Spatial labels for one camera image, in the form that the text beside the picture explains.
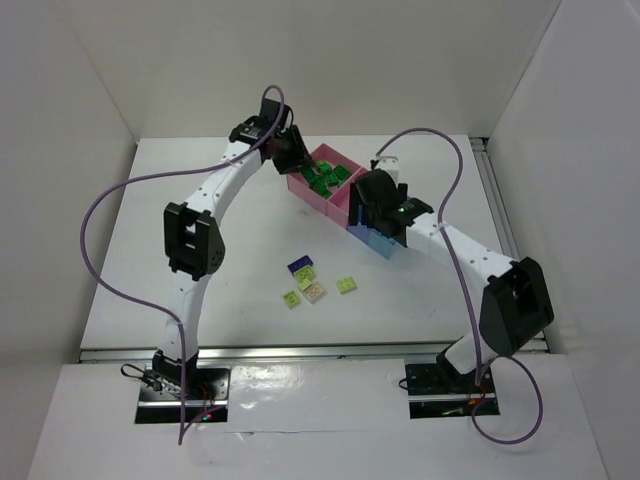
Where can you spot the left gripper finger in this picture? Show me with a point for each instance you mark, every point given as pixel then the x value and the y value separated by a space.
pixel 285 162
pixel 301 153

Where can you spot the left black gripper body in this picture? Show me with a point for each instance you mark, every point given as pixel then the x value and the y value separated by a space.
pixel 292 151

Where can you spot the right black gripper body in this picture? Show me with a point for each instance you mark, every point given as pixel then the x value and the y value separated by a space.
pixel 358 205

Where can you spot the long green lego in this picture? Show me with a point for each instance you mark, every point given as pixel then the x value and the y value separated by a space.
pixel 318 185

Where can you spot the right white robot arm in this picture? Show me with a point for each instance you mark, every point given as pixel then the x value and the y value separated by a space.
pixel 515 304

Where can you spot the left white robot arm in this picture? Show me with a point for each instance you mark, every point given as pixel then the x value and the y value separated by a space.
pixel 192 239

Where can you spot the small pink container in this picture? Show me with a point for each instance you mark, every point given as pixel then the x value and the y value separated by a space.
pixel 337 208

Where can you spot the large pink container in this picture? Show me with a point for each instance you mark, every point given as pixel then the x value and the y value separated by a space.
pixel 299 186

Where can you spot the dark blue container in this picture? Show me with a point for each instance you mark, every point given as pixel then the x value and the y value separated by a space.
pixel 361 232

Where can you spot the light blue container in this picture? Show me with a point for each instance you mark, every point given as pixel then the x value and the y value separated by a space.
pixel 384 246

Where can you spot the dark blue lego brick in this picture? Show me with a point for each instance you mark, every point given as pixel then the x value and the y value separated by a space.
pixel 300 263

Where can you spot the lime lego brick right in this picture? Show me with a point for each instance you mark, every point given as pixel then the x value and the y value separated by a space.
pixel 346 285

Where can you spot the lime lego brick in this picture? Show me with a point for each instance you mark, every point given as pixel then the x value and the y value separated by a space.
pixel 291 299
pixel 346 285
pixel 306 273

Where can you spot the lime lego brick upper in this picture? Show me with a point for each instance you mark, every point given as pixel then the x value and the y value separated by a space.
pixel 306 273

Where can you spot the beige lego brick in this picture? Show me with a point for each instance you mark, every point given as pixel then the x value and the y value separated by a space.
pixel 311 291

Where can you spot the lime lego brick lower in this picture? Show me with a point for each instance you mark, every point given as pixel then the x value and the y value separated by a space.
pixel 291 299

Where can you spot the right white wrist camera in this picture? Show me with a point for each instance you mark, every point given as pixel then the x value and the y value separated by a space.
pixel 389 164

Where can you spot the aluminium side rail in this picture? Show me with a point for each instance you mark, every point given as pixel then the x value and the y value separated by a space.
pixel 497 206

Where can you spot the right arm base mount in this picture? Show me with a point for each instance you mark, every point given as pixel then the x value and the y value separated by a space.
pixel 430 397

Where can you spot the aluminium front rail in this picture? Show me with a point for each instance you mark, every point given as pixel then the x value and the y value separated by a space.
pixel 277 353

